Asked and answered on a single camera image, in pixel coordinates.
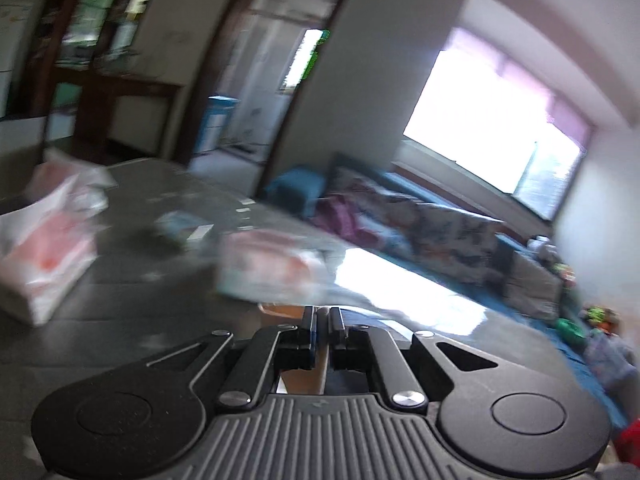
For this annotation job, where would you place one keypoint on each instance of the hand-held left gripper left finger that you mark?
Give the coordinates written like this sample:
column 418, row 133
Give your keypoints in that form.
column 311, row 332

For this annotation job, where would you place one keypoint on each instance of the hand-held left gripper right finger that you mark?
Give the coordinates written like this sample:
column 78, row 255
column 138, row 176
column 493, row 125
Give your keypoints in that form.
column 334, row 331

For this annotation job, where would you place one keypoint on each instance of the white pink tissue packet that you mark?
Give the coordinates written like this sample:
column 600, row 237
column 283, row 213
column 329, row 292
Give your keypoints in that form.
column 265, row 265

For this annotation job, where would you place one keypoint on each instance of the purple cloth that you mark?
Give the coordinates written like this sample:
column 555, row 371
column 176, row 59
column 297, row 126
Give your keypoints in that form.
column 340, row 217

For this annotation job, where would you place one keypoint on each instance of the large butterfly print cushion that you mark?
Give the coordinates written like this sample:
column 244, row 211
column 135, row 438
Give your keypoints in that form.
column 450, row 240

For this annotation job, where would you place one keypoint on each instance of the blue sofa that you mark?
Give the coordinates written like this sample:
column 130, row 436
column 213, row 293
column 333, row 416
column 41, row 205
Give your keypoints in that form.
column 292, row 185

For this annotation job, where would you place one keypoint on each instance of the grey quilted table cover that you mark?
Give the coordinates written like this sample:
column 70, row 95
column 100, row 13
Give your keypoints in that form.
column 150, row 300

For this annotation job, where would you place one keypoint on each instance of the grey cushion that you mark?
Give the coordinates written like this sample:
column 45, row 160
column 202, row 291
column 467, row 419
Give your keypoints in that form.
column 532, row 285

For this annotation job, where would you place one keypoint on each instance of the panda plush toy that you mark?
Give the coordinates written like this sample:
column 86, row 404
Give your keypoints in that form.
column 541, row 247

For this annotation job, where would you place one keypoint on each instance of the small blue cabinet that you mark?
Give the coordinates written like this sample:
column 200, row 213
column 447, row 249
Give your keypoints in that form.
column 215, row 120

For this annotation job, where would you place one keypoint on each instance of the green bowl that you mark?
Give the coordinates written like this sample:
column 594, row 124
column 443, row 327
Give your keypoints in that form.
column 571, row 331

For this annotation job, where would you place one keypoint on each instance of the window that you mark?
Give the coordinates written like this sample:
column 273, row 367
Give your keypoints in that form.
column 475, row 120

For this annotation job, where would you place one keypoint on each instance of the green yellow plush toy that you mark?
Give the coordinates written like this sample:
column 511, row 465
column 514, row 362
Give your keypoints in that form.
column 600, row 316

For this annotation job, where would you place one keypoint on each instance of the white red plastic bag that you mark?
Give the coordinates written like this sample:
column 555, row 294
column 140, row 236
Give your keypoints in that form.
column 45, row 255

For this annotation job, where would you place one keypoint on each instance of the clear plastic storage box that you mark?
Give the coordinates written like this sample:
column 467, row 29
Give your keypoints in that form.
column 610, row 357

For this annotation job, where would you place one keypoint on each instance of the red plastic stool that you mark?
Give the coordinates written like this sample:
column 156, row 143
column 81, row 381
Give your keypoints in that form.
column 629, row 445

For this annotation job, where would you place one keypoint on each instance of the dark wooden cabinet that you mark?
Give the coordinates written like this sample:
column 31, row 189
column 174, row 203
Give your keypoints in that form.
column 100, row 95

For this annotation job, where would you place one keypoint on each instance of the brown door frame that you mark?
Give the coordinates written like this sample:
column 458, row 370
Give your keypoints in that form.
column 206, row 110

